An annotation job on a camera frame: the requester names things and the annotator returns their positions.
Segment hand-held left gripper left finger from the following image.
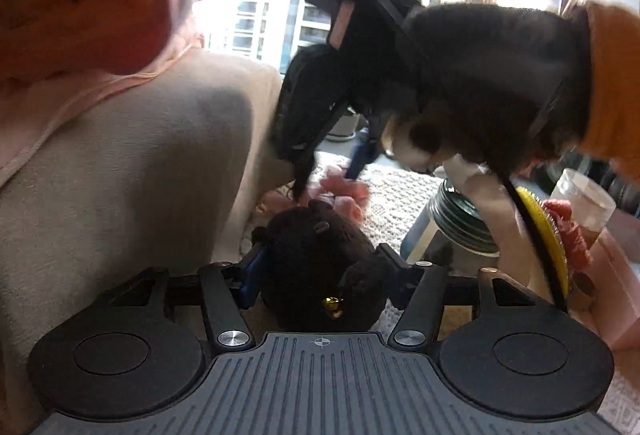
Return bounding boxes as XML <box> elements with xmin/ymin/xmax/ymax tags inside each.
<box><xmin>107</xmin><ymin>227</ymin><xmax>269</xmax><ymax>351</ymax></box>

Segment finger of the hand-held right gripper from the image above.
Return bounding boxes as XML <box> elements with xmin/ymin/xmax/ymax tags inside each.
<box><xmin>344</xmin><ymin>112</ymin><xmax>387</xmax><ymax>182</ymax></box>
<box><xmin>271</xmin><ymin>44</ymin><xmax>353</xmax><ymax>202</ymax></box>

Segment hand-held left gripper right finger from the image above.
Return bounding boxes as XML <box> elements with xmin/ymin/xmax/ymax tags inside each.
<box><xmin>377</xmin><ymin>242</ymin><xmax>538</xmax><ymax>351</ymax></box>

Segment pink fluffy toy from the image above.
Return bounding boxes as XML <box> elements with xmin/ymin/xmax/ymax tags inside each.
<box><xmin>260</xmin><ymin>164</ymin><xmax>373</xmax><ymax>226</ymax></box>

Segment dark brown plush toy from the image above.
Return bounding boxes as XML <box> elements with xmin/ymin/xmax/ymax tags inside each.
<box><xmin>252</xmin><ymin>200</ymin><xmax>396</xmax><ymax>332</ymax></box>

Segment person's right forearm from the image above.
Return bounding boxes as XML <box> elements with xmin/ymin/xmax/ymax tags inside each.
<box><xmin>380</xmin><ymin>0</ymin><xmax>640</xmax><ymax>178</ymax></box>

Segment white plant pot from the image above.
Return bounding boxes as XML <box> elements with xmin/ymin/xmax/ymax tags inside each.
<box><xmin>327</xmin><ymin>112</ymin><xmax>360</xmax><ymax>142</ymax></box>

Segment white lace tablecloth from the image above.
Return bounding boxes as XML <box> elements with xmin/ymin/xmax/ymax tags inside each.
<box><xmin>240</xmin><ymin>149</ymin><xmax>640</xmax><ymax>427</ymax></box>

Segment steel glass jar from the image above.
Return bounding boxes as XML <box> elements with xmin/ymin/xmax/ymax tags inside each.
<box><xmin>402</xmin><ymin>179</ymin><xmax>501</xmax><ymax>267</ymax></box>

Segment white smooth object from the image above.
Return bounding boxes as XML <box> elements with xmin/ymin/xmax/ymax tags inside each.
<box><xmin>444</xmin><ymin>154</ymin><xmax>557</xmax><ymax>307</ymax></box>

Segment yellow round brush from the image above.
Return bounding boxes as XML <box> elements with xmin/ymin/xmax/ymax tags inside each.
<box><xmin>516</xmin><ymin>186</ymin><xmax>572</xmax><ymax>312</ymax></box>

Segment red knitted item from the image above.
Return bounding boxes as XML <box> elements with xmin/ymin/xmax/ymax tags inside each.
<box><xmin>542</xmin><ymin>199</ymin><xmax>595</xmax><ymax>272</ymax></box>

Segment clear plastic jar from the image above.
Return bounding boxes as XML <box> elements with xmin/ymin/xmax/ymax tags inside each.
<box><xmin>550</xmin><ymin>168</ymin><xmax>618</xmax><ymax>251</ymax></box>

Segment orange pink plush toy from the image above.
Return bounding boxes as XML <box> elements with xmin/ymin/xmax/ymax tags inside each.
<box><xmin>0</xmin><ymin>0</ymin><xmax>182</xmax><ymax>77</ymax></box>

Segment pink blanket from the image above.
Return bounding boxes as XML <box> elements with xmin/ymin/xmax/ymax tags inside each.
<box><xmin>0</xmin><ymin>0</ymin><xmax>217</xmax><ymax>188</ymax></box>

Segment black cable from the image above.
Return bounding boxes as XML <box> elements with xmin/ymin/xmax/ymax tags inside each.
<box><xmin>497</xmin><ymin>172</ymin><xmax>558</xmax><ymax>303</ymax></box>

